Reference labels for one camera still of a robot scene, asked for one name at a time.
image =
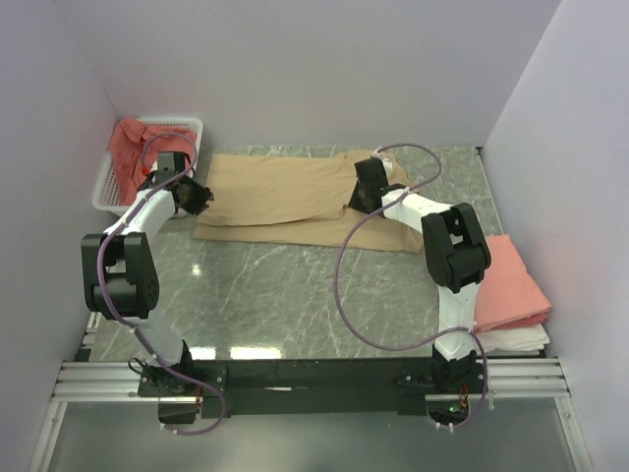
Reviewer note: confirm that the black base beam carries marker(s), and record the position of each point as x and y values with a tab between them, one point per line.
285	386

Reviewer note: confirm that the folded pink t shirt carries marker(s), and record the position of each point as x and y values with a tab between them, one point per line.
508	296

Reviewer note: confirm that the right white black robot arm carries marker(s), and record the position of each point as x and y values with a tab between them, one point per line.
455	248

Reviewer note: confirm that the crumpled pink t shirt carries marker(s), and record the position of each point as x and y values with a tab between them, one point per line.
134	147

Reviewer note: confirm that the beige t shirt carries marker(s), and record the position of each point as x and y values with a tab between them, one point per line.
295	200

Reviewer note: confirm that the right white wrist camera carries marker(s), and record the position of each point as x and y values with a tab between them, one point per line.
386	161

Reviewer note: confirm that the folded white t shirt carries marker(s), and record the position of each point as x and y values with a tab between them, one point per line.
520	339

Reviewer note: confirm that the aluminium rail frame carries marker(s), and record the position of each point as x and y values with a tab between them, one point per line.
113	382

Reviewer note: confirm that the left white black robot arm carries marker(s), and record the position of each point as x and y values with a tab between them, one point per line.
120	278

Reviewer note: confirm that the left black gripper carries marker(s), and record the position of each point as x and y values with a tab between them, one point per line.
202	196

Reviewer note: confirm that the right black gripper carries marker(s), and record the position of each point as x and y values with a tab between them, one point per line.
355	203

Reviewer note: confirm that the white plastic basket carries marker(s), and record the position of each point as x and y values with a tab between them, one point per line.
106	195

